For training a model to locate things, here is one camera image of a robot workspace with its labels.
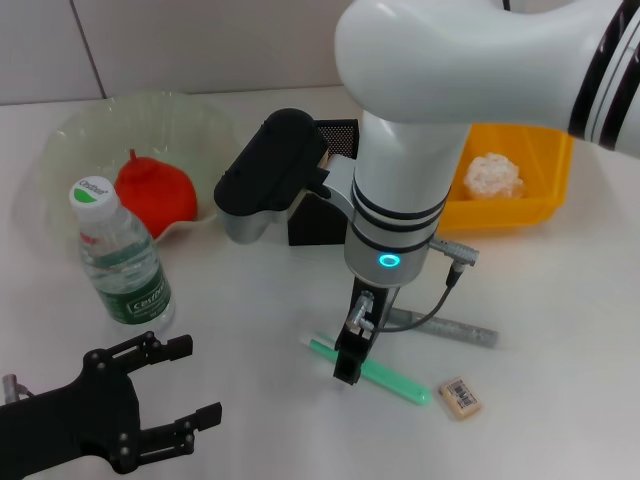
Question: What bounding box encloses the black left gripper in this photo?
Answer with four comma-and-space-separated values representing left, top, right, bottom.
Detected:
0, 330, 224, 479

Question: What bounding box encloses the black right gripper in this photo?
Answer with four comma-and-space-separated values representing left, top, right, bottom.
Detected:
332, 277, 401, 386

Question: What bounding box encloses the grey marker pen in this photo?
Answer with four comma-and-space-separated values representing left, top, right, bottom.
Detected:
389, 307, 501, 351

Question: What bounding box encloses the clear bottle with green label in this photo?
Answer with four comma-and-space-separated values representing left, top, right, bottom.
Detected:
68, 174, 177, 331

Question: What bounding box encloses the beige eraser with barcode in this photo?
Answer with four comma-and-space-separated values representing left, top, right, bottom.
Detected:
437, 377, 484, 423

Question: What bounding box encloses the red-orange fruit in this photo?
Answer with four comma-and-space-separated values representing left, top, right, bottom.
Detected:
113, 148, 199, 240

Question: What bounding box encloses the white paper ball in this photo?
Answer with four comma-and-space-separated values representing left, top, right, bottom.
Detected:
462, 153, 530, 200

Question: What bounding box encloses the black mesh pen holder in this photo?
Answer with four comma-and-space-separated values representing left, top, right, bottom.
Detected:
287, 118, 361, 247

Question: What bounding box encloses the translucent green glass fruit plate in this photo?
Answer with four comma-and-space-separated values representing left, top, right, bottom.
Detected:
34, 89, 249, 246

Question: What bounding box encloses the yellow plastic bin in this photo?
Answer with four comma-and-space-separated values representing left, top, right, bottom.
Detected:
439, 124, 575, 232

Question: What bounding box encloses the grey right gripper cable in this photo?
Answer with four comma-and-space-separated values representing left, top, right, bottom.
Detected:
347, 238, 481, 335

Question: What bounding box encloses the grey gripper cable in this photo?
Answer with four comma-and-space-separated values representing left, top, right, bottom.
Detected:
0, 372, 35, 402
347, 238, 481, 335

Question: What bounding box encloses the grey left gripper cable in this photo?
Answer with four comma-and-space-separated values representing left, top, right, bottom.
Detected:
0, 372, 35, 402

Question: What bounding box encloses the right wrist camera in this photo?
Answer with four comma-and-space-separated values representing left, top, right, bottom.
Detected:
213, 108, 334, 245

